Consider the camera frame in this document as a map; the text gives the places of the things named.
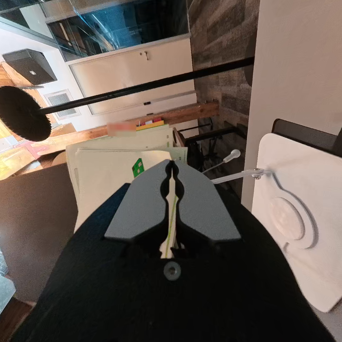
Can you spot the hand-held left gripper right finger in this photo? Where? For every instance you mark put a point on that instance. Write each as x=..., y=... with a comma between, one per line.
x=205, y=211

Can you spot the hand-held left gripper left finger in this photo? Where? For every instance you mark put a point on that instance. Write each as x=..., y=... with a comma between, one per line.
x=139, y=208

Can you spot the lego instruction booklet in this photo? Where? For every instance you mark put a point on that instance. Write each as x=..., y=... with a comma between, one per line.
x=106, y=171

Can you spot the clear plastic rod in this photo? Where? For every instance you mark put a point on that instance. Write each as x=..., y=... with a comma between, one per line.
x=235, y=154

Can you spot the coloured folders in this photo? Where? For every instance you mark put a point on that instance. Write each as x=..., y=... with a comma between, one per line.
x=152, y=123

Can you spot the wooden beam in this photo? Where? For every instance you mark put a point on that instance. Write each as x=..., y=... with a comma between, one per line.
x=187, y=112

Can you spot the white rounded board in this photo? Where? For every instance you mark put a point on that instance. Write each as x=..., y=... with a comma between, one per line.
x=307, y=187

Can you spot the white air vent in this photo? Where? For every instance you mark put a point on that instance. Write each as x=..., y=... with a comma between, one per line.
x=61, y=103

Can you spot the black pole with round disc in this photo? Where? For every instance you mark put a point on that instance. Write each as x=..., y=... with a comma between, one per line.
x=21, y=115

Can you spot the glass window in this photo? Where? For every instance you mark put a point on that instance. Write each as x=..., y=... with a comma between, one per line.
x=133, y=24

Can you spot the black chair frame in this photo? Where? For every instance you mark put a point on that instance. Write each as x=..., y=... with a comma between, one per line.
x=197, y=152

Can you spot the black wall speaker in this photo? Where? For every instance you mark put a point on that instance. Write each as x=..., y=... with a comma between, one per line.
x=29, y=66

